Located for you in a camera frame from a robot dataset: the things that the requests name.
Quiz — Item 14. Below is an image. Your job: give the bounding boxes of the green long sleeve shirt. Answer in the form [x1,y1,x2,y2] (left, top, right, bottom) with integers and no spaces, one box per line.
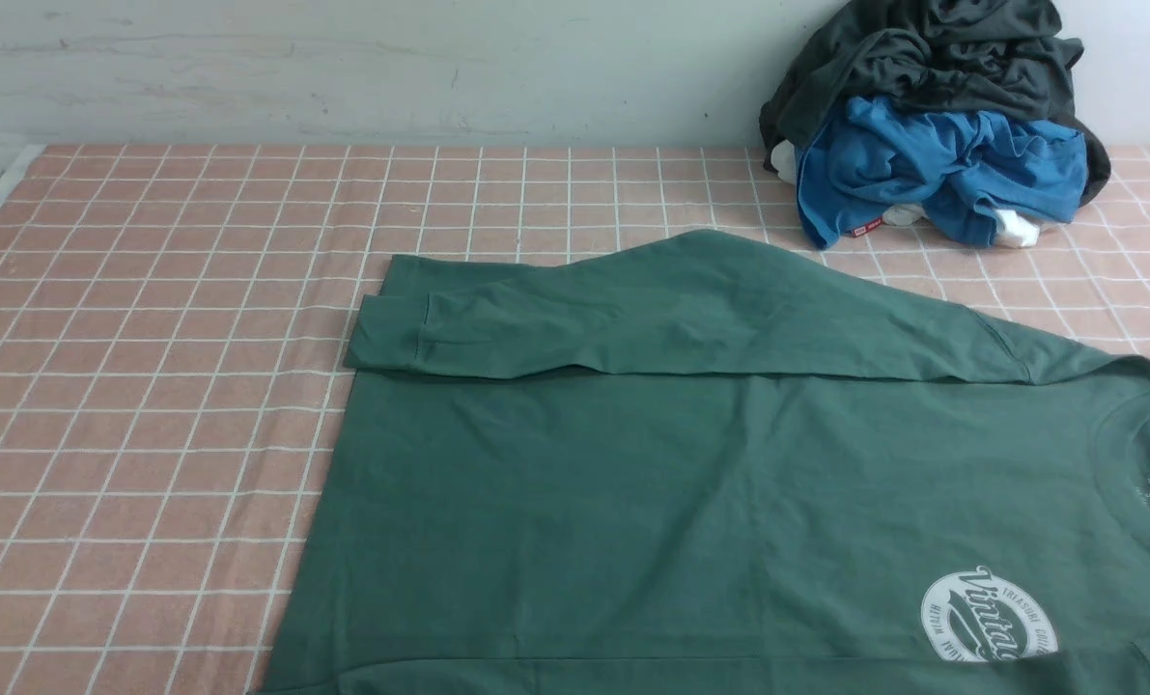
[261,232,1150,694]

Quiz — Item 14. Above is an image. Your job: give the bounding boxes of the dark grey crumpled garment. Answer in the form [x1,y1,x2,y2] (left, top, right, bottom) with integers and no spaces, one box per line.
[757,1,1111,204]

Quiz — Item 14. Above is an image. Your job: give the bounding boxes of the blue crumpled garment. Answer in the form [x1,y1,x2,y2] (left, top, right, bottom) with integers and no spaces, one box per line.
[794,97,1088,249]

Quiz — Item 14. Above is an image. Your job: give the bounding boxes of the pink checkered tablecloth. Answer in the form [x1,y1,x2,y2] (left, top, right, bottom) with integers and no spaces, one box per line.
[0,145,1150,695]

